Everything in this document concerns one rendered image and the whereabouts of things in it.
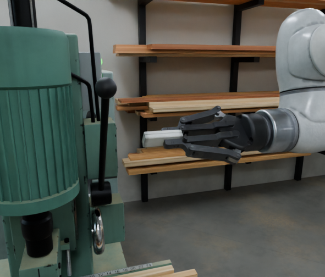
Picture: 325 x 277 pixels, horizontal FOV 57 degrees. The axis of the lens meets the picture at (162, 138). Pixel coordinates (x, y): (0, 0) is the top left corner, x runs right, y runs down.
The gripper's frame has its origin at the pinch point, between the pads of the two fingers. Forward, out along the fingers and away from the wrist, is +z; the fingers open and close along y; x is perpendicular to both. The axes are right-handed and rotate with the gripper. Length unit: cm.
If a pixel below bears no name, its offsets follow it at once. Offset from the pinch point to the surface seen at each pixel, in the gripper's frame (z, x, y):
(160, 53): -57, -111, 162
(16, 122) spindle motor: 23.8, 2.5, 3.2
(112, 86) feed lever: 9.0, 9.0, 4.4
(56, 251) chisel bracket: 20.4, -24.5, -10.0
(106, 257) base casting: 8, -66, -3
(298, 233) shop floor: -167, -188, 18
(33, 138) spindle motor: 21.6, 0.6, 1.4
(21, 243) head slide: 28.7, -32.4, -4.5
